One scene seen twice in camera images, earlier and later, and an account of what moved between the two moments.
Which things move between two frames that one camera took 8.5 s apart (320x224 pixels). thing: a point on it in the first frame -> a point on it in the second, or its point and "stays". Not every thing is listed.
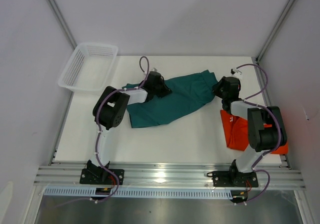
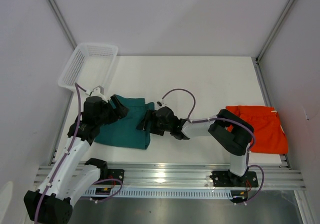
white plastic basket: [89, 67] stays
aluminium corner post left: [58, 14] stays
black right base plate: [227, 179] stays
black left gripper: [166, 91] -> [121, 111]
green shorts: [188, 90] -> [122, 132]
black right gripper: [216, 87] -> [150, 115]
